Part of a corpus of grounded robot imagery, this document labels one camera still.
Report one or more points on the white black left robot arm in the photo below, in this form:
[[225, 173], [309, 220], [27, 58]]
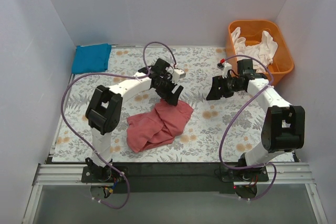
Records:
[[104, 110]]

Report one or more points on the folded blue t shirt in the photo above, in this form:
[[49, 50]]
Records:
[[93, 58]]

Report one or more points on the floral table mat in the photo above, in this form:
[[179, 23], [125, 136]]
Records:
[[210, 133]]

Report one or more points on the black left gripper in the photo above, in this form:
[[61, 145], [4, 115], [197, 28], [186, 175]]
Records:
[[169, 91]]

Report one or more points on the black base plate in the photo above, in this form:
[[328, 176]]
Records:
[[172, 177]]

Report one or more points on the white t shirts in basket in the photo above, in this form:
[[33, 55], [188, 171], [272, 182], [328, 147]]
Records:
[[264, 51]]

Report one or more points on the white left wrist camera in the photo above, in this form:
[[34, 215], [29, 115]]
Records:
[[177, 75]]

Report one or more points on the red t shirt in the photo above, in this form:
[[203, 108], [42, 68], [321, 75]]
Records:
[[158, 127]]

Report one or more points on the orange plastic basket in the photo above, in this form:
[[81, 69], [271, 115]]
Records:
[[252, 31]]

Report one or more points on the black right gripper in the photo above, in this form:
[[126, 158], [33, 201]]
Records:
[[223, 86]]

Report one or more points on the aluminium frame rail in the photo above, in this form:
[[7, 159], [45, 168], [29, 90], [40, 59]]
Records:
[[71, 174]]

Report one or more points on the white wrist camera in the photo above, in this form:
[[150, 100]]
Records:
[[177, 75], [225, 67]]

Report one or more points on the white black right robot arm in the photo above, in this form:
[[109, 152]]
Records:
[[284, 126]]

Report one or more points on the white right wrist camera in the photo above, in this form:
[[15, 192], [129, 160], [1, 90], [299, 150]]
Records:
[[225, 67]]

